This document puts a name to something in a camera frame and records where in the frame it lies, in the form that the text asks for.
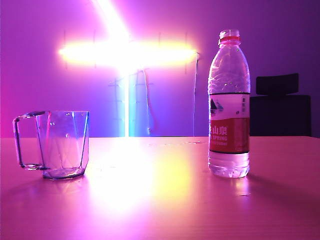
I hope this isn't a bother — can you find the clear red-labelled water bottle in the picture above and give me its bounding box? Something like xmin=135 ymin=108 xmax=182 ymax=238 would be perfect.
xmin=207 ymin=28 xmax=251 ymax=179

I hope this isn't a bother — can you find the clear faceted glass mug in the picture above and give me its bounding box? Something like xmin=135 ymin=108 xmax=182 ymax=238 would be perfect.
xmin=12 ymin=110 xmax=90 ymax=180

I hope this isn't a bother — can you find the horizontal glowing light strip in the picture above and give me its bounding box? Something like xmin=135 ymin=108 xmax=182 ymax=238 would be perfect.
xmin=57 ymin=41 xmax=197 ymax=63

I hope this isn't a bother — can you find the diagonal glowing light strip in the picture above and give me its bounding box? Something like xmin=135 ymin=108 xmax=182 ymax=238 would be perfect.
xmin=91 ymin=0 xmax=136 ymax=43

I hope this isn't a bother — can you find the black office chair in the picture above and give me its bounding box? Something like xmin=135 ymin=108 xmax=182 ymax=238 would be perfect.
xmin=249 ymin=72 xmax=312 ymax=137

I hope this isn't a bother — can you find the thin white hanging cable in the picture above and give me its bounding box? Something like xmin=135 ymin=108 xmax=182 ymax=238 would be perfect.
xmin=192 ymin=51 xmax=201 ymax=137

